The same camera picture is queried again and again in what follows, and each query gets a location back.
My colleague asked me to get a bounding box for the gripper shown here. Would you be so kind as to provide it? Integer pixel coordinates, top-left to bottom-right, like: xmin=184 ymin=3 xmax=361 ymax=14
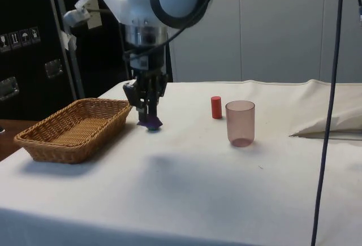
xmin=122 ymin=45 xmax=170 ymax=122

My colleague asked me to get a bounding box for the purple triangular block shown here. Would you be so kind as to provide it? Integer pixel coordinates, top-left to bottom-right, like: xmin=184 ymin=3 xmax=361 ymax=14
xmin=137 ymin=115 xmax=163 ymax=131

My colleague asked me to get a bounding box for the red cylinder block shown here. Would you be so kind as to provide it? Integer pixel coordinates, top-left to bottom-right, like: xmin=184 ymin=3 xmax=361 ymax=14
xmin=210 ymin=96 xmax=223 ymax=119

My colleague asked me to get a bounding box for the wicker basket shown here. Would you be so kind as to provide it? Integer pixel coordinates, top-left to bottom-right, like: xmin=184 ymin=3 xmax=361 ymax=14
xmin=13 ymin=98 xmax=133 ymax=164

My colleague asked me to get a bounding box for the see-through pink cup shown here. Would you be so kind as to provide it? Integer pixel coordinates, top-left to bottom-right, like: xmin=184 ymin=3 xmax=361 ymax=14
xmin=225 ymin=100 xmax=256 ymax=147

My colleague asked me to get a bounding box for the black cabinet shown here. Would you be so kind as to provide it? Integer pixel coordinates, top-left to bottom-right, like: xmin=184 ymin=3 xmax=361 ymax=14
xmin=0 ymin=0 xmax=127 ymax=121

